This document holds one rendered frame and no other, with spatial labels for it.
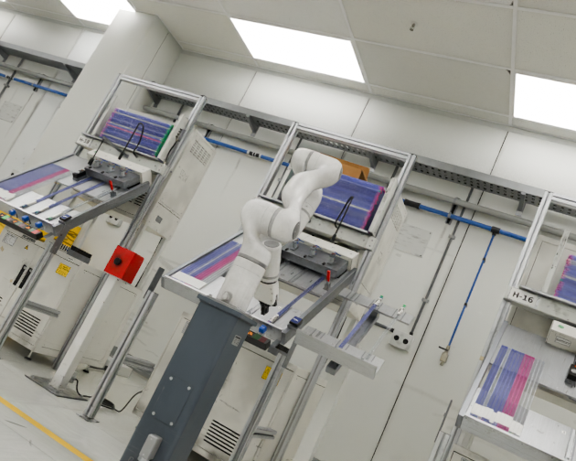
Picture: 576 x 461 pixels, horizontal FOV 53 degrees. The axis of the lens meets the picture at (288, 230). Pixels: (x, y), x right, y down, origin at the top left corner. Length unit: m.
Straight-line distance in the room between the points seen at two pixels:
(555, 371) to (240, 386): 1.40
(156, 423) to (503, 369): 1.39
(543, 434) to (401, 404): 2.05
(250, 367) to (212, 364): 0.83
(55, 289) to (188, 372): 1.67
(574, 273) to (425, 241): 1.85
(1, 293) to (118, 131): 1.24
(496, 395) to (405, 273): 2.20
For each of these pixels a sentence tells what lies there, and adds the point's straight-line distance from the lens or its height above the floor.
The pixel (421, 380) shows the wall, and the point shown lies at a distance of 4.32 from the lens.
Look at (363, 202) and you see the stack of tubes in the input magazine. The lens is 3.08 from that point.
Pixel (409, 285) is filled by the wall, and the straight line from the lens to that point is 4.46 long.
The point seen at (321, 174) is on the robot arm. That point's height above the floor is 1.34.
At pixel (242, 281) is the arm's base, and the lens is 2.08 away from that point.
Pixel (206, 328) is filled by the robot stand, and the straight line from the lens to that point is 2.06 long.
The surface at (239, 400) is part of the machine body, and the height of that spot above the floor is 0.36.
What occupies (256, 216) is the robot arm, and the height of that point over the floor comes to 1.05.
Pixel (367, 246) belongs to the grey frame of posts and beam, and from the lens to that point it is 3.02.
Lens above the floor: 0.62
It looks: 11 degrees up
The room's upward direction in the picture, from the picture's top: 26 degrees clockwise
